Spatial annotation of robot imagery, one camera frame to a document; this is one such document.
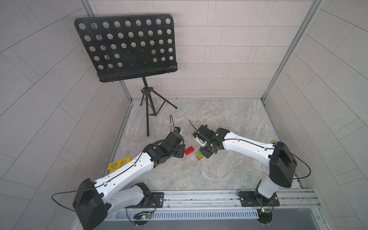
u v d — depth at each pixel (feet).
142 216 2.15
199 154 2.36
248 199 2.22
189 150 2.88
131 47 2.08
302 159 2.65
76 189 1.30
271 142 2.99
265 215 2.26
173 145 1.90
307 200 2.37
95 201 1.21
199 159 2.80
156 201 2.32
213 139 1.92
